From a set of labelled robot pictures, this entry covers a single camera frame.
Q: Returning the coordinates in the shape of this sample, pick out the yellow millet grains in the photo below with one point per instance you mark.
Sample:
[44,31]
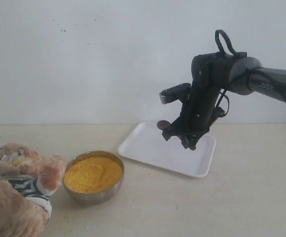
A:
[93,175]

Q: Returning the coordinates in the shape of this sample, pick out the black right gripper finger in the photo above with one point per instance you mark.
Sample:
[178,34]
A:
[190,140]
[168,132]

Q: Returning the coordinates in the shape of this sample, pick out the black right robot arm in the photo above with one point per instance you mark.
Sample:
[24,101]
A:
[212,76]

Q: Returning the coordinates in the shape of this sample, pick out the dark brown wooden spoon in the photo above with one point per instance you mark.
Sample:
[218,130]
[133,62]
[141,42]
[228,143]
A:
[162,123]

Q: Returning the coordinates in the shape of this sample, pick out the steel bowl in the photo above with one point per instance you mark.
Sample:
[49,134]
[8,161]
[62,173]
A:
[100,197]

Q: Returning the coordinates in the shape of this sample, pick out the white rectangular tray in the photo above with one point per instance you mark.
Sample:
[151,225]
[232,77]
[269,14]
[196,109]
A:
[145,144]

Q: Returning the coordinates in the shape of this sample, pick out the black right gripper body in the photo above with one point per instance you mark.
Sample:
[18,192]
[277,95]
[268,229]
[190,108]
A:
[196,118]

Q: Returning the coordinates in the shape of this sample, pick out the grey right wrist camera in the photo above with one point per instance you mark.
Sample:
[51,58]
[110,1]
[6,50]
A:
[179,92]

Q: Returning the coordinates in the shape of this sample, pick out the beige teddy bear striped shirt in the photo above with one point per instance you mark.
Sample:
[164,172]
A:
[27,181]

